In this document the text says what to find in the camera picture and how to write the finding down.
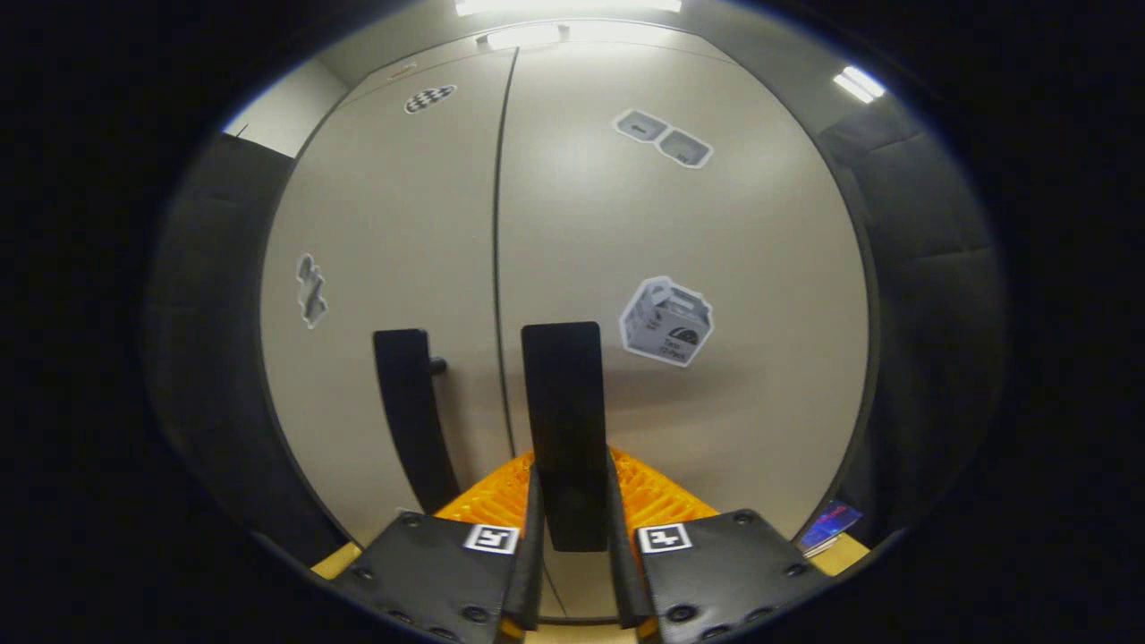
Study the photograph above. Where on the grey double-door shoe cabinet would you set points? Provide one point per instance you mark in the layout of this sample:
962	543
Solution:
874	340

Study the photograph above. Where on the printed paper booklet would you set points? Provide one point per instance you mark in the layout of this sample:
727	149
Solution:
830	526

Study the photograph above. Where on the grey cabinet drawer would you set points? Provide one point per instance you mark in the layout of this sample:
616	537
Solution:
626	38

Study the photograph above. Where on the large ceiling light panel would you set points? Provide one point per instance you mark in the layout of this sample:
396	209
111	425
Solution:
564	6

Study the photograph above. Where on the cabinet door with checkered sticker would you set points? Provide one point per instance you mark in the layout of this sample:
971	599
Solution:
385	224

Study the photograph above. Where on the small ceiling light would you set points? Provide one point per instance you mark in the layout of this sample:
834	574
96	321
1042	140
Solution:
859	83

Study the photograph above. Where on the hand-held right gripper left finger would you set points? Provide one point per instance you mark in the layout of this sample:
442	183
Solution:
429	572

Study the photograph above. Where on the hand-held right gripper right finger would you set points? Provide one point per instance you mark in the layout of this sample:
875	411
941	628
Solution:
725	572

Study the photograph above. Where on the cabinet door with box sticker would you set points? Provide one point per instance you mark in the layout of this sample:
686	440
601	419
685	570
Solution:
760	268

